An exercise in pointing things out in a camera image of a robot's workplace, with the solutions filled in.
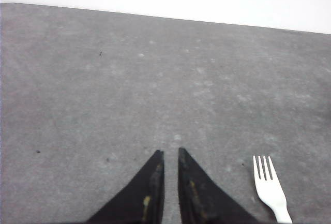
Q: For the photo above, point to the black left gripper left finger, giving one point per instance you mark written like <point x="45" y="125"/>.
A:
<point x="141" y="200"/>

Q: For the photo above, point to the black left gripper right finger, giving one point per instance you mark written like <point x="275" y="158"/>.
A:
<point x="201" y="200"/>

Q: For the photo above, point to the white plastic fork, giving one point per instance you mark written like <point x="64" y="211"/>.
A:
<point x="269" y="189"/>

